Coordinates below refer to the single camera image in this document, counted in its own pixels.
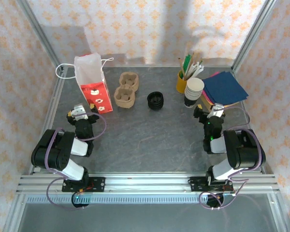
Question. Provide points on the red white paper bag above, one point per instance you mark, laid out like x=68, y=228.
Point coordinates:
x=96, y=96

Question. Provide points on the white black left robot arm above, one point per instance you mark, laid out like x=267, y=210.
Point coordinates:
x=71, y=170

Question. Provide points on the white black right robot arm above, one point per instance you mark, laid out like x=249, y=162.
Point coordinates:
x=222, y=171

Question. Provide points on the yellow paper napkin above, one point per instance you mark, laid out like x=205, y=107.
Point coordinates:
x=206, y=100

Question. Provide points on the paper cup stack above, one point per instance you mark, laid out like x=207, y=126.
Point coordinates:
x=194, y=91

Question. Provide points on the blue paper napkin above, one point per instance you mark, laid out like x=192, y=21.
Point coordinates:
x=224, y=88

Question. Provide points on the yellow straw holder cup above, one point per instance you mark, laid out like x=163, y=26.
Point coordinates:
x=181, y=85

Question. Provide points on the brown pulp cup carrier stack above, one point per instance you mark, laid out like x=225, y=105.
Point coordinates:
x=125, y=91

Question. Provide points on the pink paper napkin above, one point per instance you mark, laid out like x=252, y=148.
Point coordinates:
x=215, y=73

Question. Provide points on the black cup lid stack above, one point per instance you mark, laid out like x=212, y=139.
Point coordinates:
x=155, y=100

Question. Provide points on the green straw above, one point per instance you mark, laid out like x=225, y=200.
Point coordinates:
x=186, y=61

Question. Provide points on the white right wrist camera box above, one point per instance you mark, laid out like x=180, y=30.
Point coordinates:
x=216, y=109

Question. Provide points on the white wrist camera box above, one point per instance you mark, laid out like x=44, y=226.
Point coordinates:
x=216, y=109
x=78, y=111

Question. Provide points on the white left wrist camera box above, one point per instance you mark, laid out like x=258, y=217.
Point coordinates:
x=78, y=111

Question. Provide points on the aluminium side rail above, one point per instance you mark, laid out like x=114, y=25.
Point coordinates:
x=52, y=108

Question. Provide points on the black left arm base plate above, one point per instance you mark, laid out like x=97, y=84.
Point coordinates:
x=96, y=184

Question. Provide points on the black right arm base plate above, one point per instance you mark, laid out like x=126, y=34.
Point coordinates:
x=198, y=184

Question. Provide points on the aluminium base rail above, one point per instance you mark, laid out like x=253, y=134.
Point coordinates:
x=147, y=183

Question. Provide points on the aluminium frame post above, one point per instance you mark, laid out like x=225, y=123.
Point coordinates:
x=41, y=36
x=253, y=36

